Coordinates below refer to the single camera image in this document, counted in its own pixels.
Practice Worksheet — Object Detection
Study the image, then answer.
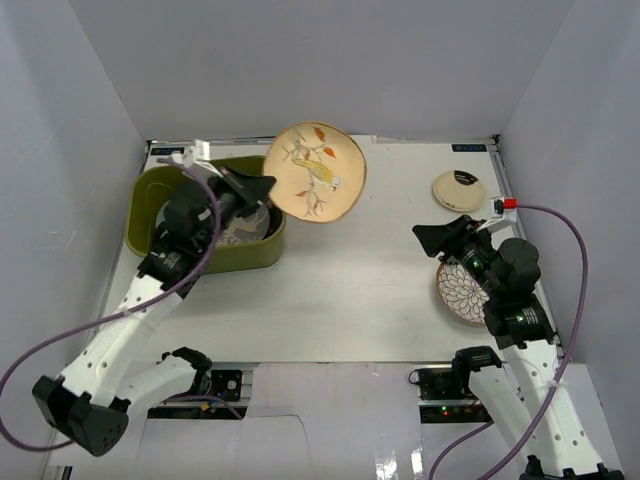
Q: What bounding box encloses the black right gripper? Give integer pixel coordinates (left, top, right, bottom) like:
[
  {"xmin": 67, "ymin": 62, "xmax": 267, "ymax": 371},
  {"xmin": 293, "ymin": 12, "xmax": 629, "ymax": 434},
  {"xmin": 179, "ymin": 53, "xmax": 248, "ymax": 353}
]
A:
[{"xmin": 411, "ymin": 214, "xmax": 503, "ymax": 298}]

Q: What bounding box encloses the grey plate with deer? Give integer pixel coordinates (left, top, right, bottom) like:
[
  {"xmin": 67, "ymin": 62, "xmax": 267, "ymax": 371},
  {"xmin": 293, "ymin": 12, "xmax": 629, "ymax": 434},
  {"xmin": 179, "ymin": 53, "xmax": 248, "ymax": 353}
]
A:
[{"xmin": 150, "ymin": 200, "xmax": 270, "ymax": 248}]

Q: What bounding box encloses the beige plate with bird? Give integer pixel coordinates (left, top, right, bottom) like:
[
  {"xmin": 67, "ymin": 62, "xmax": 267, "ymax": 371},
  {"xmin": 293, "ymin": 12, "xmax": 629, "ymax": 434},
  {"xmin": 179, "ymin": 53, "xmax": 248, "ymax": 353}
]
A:
[{"xmin": 262, "ymin": 122, "xmax": 367, "ymax": 224}]

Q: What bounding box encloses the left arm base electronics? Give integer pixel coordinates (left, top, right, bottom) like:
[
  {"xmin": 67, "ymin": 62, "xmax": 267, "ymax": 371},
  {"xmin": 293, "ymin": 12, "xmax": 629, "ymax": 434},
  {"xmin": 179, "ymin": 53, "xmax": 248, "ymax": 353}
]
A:
[{"xmin": 147, "ymin": 368, "xmax": 252, "ymax": 420}]

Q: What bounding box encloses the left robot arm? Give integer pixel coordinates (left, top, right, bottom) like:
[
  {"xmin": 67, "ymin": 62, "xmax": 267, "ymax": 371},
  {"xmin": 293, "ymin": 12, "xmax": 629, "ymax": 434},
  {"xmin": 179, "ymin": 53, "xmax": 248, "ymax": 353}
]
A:
[{"xmin": 32, "ymin": 168, "xmax": 276, "ymax": 457}]

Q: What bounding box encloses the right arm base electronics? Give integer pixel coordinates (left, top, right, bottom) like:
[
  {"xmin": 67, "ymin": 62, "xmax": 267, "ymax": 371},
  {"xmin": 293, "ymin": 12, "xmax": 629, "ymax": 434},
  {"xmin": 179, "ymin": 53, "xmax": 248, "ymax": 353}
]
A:
[{"xmin": 408, "ymin": 364, "xmax": 491, "ymax": 425}]

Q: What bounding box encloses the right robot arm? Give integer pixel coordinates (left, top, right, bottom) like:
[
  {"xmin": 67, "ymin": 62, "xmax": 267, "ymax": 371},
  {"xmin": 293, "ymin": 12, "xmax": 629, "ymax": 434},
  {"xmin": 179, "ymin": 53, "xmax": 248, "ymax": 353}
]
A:
[{"xmin": 412, "ymin": 215, "xmax": 624, "ymax": 479}]

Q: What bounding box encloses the olive green plastic bin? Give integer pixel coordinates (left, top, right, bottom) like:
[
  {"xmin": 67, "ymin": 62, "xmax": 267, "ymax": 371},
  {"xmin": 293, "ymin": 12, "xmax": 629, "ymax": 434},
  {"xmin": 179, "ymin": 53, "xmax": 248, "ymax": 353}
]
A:
[{"xmin": 124, "ymin": 155, "xmax": 287, "ymax": 275}]

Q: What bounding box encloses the small cream plate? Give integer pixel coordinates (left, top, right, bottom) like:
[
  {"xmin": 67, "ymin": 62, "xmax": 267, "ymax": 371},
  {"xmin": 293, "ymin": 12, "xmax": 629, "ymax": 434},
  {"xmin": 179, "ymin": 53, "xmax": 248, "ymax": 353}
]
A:
[{"xmin": 432, "ymin": 170, "xmax": 486, "ymax": 213}]

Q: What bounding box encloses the white petal plate orange rim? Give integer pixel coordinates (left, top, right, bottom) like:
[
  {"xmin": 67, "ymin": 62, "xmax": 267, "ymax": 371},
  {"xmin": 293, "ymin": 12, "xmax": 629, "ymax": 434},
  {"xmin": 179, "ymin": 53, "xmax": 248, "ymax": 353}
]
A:
[{"xmin": 435, "ymin": 263, "xmax": 489, "ymax": 326}]

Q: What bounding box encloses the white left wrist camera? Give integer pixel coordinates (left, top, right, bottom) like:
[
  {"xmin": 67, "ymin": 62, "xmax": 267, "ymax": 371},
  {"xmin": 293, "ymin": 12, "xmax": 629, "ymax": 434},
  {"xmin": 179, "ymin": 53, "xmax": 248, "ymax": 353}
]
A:
[{"xmin": 158, "ymin": 139, "xmax": 221, "ymax": 178}]

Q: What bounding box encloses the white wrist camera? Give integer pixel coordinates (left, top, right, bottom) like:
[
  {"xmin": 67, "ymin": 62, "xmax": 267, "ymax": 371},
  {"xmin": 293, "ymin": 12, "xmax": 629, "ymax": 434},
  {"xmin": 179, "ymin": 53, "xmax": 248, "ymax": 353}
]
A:
[
  {"xmin": 158, "ymin": 139, "xmax": 221, "ymax": 178},
  {"xmin": 477, "ymin": 196, "xmax": 518, "ymax": 234}
]

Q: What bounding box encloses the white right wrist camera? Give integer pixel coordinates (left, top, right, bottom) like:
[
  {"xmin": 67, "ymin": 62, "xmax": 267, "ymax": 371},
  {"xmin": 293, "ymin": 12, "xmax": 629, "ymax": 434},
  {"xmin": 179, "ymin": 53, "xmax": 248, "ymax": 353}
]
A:
[{"xmin": 477, "ymin": 196, "xmax": 518, "ymax": 234}]

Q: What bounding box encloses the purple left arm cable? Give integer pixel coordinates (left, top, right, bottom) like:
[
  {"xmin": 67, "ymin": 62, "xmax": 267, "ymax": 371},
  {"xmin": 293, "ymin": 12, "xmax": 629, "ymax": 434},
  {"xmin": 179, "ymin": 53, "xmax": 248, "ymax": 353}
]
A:
[{"xmin": 0, "ymin": 157, "xmax": 246, "ymax": 454}]

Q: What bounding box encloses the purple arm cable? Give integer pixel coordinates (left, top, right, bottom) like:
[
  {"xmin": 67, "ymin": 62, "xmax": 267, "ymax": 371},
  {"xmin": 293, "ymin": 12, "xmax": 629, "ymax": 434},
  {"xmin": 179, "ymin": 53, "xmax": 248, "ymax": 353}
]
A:
[
  {"xmin": 0, "ymin": 157, "xmax": 246, "ymax": 454},
  {"xmin": 429, "ymin": 202, "xmax": 587, "ymax": 480}
]

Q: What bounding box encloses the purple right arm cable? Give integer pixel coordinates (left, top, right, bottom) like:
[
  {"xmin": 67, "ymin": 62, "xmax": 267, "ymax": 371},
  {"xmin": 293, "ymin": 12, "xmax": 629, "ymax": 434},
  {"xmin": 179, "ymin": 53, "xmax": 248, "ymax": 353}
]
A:
[{"xmin": 429, "ymin": 202, "xmax": 587, "ymax": 480}]

